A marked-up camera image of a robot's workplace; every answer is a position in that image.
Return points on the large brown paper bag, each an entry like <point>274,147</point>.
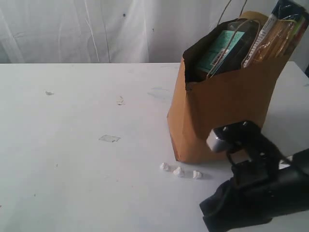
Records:
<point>198,106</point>

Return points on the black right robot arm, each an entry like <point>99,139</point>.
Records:
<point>260,190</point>

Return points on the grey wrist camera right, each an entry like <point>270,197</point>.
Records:
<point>232,137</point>

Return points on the small white paper scrap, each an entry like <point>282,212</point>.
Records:
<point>120,101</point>

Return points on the clear tape piece on table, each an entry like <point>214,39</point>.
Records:
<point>109,138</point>

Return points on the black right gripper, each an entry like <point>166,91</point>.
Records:
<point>260,190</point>

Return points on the nut jar with gold lid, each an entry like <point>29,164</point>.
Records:
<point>231,46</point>

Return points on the spaghetti packet dark blue ends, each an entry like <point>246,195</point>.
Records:
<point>281,33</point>

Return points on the white backdrop curtain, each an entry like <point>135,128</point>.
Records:
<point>111,31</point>

